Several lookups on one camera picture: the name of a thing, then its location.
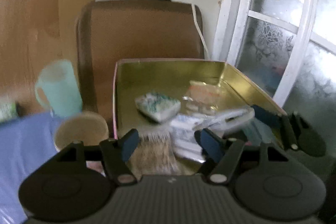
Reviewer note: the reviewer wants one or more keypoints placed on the white blue wipes packet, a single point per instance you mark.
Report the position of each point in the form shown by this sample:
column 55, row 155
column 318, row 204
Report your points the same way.
column 182, row 136

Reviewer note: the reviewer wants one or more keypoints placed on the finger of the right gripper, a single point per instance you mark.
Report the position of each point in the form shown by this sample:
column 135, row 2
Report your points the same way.
column 309, row 141
column 279, row 122

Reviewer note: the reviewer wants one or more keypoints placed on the blue tablecloth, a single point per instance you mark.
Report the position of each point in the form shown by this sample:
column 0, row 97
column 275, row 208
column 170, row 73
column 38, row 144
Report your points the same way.
column 26, row 144

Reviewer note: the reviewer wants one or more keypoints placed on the white window frame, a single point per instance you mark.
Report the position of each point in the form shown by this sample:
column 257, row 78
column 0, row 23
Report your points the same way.
column 228, row 39

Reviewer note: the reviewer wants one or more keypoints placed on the round biscuit can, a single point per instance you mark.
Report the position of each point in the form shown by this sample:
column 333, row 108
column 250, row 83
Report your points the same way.
column 88, row 127

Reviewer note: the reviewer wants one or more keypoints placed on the brown cardboard sheet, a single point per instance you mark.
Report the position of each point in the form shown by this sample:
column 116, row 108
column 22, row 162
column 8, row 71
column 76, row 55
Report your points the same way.
column 34, row 33

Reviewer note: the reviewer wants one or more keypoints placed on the blue green toothpaste box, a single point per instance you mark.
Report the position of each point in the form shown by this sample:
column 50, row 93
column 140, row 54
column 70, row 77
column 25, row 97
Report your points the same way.
column 8, row 111

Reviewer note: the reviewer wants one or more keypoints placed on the brown chair backrest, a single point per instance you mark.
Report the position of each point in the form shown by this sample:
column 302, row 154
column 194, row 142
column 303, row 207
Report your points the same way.
column 109, row 31

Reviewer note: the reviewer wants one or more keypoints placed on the mint green plastic mug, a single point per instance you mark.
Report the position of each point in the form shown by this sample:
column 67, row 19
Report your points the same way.
column 57, row 89

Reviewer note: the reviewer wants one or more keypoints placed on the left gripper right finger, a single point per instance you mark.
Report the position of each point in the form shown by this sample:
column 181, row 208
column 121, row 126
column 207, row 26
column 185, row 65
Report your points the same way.
column 226, row 160

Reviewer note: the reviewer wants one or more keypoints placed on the beige fringed cloth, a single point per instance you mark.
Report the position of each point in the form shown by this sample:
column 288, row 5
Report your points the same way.
column 154, row 153

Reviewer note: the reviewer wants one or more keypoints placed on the pink macaron biscuit tin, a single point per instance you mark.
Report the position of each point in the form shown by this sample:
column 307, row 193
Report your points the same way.
column 231, row 89

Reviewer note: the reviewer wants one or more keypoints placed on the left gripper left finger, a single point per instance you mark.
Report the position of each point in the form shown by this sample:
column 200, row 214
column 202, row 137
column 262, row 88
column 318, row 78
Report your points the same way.
column 115, row 154

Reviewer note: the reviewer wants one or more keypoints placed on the clear orange snack bag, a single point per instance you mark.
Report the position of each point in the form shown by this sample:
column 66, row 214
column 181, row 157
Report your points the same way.
column 202, row 98

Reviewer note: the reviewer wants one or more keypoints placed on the green white soft packet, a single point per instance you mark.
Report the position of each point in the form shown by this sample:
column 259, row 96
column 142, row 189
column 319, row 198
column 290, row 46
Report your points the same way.
column 157, row 106

